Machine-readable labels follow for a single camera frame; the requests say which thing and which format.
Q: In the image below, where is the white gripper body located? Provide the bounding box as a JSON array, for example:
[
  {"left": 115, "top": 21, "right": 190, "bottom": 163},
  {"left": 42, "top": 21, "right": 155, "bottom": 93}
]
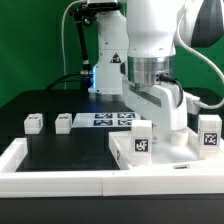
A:
[{"left": 121, "top": 75, "right": 202, "bottom": 132}]

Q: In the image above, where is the white square tabletop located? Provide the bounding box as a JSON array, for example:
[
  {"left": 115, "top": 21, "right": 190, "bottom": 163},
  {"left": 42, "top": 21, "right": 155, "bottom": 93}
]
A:
[{"left": 109, "top": 127, "right": 224, "bottom": 171}]

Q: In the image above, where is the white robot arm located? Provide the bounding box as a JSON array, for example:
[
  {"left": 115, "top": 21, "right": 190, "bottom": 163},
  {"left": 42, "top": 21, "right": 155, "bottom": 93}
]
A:
[{"left": 87, "top": 0, "right": 224, "bottom": 131}]

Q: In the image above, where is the white sheet with fiducial markers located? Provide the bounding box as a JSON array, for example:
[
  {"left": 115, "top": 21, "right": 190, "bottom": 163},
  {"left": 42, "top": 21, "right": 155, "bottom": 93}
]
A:
[{"left": 72, "top": 112, "right": 141, "bottom": 128}]

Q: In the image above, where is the white U-shaped obstacle fence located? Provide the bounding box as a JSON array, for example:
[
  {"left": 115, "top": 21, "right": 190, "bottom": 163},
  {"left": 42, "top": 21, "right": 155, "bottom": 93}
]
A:
[{"left": 0, "top": 138, "right": 224, "bottom": 198}]

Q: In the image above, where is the white cable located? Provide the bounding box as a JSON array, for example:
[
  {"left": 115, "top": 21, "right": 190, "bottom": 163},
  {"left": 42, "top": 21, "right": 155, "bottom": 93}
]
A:
[{"left": 60, "top": 0, "right": 88, "bottom": 90}]

